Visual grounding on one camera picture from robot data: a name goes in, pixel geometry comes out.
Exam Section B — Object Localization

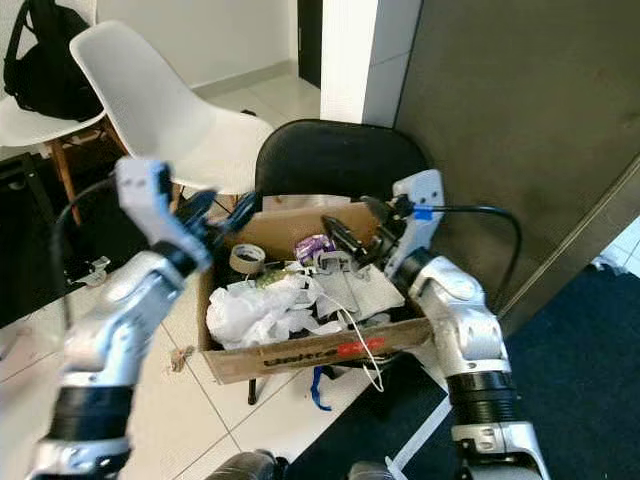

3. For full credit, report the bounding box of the white flat sheet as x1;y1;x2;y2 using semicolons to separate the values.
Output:
305;255;406;326

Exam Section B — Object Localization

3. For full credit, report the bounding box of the brown cardboard rubbish box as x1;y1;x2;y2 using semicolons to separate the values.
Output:
198;200;436;386

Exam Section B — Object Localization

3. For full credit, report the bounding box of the thin white string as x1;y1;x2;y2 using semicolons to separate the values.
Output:
325;290;384;393

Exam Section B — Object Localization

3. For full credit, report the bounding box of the dark door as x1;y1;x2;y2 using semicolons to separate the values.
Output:
297;0;323;89

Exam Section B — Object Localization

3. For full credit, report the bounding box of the crumpled white plastic bag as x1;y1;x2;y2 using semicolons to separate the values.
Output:
208;275;326;349

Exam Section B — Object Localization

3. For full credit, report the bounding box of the white plastic shell chair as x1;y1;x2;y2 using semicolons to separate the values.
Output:
0;0;106;226
70;20;274;201

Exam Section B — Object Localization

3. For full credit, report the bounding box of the blue strap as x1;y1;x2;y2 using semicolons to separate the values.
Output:
310;365;333;411

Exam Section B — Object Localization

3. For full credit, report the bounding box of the purple snack packet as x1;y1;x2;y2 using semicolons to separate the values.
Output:
295;235;336;263

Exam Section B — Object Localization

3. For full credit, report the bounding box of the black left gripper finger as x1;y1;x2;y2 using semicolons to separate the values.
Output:
180;190;219;227
220;190;261;237

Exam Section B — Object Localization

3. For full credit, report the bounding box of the black low shelf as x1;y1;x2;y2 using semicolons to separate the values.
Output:
0;150;121;321

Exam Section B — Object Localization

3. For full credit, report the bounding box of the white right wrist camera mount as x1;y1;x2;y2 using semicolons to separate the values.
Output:
390;168;446;266

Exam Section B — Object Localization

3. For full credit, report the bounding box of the beige tape roll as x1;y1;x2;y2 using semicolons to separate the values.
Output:
228;243;268;276

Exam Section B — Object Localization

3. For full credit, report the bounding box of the small white bracket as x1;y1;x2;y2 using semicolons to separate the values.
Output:
75;257;111;286

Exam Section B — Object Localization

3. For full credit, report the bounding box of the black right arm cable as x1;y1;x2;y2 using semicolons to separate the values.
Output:
405;203;523;291

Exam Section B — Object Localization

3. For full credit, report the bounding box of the black padded chair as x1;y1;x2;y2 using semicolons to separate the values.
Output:
245;120;431;406

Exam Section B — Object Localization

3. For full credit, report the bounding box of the black backpack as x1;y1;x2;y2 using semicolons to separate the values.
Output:
3;0;106;123

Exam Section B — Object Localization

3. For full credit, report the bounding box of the green leafy scrap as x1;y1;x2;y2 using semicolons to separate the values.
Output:
255;272;296;291

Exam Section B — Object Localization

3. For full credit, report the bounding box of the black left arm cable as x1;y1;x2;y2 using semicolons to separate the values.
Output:
50;178;121;336

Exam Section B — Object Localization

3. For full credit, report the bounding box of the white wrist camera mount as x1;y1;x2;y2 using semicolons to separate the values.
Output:
390;168;446;266
115;157;191;256

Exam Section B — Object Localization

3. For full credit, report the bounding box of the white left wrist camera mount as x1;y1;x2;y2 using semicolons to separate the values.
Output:
115;157;191;256

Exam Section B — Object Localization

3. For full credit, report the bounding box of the small brown scrap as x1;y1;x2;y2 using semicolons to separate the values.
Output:
170;347;196;373

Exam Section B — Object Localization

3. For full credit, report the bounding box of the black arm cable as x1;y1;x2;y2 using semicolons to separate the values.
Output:
50;178;121;336
405;203;523;291

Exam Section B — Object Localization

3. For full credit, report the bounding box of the grey robot right leg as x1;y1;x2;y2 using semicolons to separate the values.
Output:
345;460;396;480

